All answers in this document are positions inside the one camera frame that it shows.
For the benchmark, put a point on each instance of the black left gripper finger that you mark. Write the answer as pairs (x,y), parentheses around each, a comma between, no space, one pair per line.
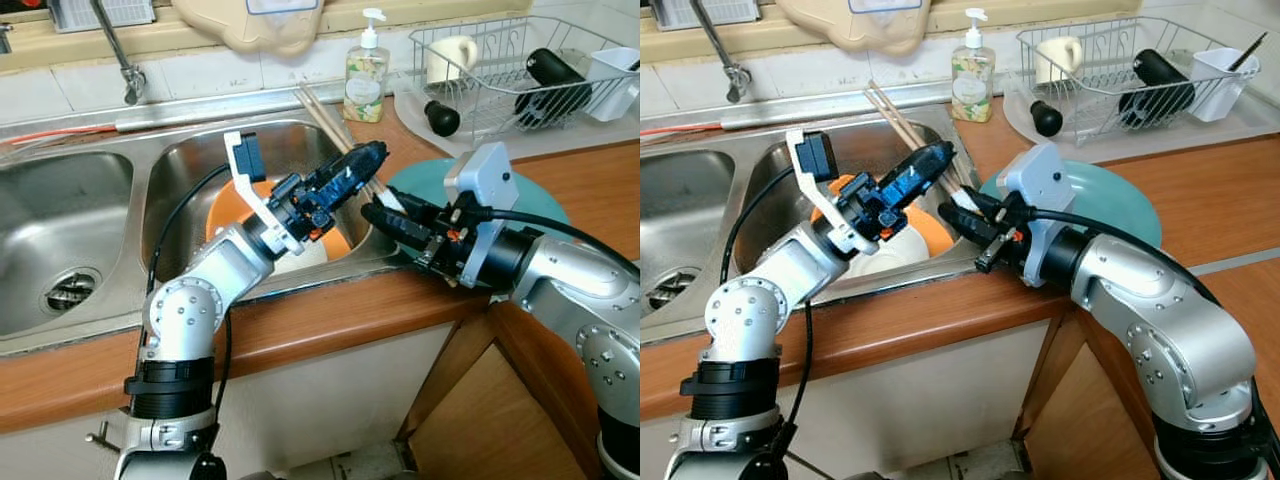
(358,190)
(355,160)
(922,190)
(920,160)

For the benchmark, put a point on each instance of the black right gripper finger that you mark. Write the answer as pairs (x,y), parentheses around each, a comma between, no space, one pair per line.
(420,208)
(395,228)
(965,225)
(985,205)

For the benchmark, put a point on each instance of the white bowl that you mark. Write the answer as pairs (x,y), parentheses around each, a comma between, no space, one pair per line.
(890,255)
(300,258)

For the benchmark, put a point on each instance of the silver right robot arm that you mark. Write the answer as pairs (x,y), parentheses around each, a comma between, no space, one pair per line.
(580,300)
(1170,320)

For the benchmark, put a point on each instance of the orange bowl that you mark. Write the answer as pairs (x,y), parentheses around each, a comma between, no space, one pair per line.
(935,230)
(225,215)

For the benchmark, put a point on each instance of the clear plastic drain tray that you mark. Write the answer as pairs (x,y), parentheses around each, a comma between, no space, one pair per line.
(1265,115)
(408,115)

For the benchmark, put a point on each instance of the soap pump bottle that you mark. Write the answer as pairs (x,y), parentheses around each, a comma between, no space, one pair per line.
(366,85)
(972,85)

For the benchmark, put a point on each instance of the teal plate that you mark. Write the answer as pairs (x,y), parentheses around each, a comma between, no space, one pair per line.
(1120,195)
(540,195)

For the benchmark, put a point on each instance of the cream mug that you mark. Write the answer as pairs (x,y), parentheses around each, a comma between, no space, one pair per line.
(1058,58)
(450,58)

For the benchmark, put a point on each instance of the beige plastic board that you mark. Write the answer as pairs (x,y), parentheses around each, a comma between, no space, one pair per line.
(855,28)
(250,28)

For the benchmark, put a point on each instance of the wooden cabinet door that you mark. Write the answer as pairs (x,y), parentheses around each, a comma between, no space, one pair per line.
(1085,420)
(490,420)

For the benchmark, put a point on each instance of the stainless steel double sink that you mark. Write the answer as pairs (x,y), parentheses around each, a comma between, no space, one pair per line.
(680,200)
(60,220)

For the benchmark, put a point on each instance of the black bottle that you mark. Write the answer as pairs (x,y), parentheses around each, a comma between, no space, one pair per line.
(1160,72)
(555,72)

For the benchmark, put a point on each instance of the metal faucet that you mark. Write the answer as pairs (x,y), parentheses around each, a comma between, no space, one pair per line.
(118,45)
(722,45)

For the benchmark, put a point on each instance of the metal sink drain strainer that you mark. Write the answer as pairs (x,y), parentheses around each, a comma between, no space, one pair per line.
(668,290)
(70,292)

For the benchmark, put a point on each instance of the white utensil holder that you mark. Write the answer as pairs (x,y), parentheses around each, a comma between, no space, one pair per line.
(1220,90)
(612,90)

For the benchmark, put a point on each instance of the silver counter joint strip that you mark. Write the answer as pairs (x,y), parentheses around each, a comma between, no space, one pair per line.
(1240,262)

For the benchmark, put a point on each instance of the white slatted vent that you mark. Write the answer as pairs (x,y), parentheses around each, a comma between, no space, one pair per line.
(100,12)
(705,10)

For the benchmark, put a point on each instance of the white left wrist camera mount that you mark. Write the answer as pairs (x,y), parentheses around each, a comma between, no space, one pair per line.
(812,195)
(250,195)

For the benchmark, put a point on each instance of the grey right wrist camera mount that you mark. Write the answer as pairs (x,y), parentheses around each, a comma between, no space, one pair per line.
(1040,185)
(485,190)

